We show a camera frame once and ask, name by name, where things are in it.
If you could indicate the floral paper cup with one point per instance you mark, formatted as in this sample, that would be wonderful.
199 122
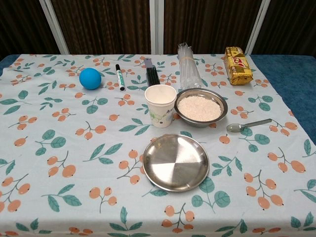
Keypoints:
160 111

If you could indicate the golden snack package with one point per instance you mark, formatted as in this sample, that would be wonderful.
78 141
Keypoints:
238 66

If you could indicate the floral print tablecloth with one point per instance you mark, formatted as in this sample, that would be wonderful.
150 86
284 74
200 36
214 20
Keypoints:
74 123

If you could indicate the white marker pen black cap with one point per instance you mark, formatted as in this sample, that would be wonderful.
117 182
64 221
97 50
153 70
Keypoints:
120 76

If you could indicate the steel bowl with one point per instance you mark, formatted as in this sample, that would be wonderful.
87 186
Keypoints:
197 123

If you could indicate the blue ball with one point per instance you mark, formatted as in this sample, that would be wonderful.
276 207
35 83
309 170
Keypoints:
90 78

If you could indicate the white rice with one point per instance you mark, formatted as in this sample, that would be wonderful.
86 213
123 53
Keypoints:
199 108

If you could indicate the steel plate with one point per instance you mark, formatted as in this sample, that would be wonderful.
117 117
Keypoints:
175 164

